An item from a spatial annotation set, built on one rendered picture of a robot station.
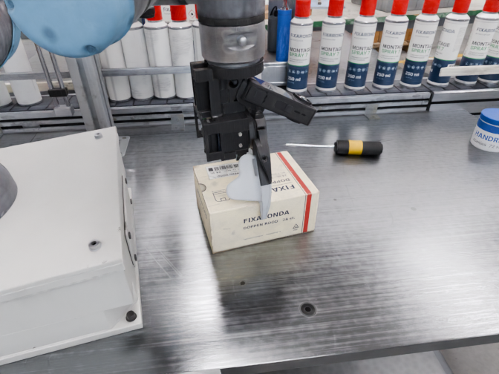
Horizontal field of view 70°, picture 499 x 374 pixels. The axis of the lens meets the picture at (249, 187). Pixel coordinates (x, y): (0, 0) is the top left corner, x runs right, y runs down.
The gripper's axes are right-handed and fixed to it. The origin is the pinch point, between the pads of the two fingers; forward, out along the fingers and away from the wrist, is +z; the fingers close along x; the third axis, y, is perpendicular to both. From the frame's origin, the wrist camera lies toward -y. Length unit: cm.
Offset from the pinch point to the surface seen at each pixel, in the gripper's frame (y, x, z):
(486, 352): -84, 2, 91
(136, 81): 14.3, -42.0, -4.5
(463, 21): -60, -28, -14
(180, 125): 6.5, -36.1, 5.0
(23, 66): 37, -47, -9
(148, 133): 14.0, -34.6, 5.1
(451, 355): -71, 0, 90
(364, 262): -11.7, 14.1, 5.7
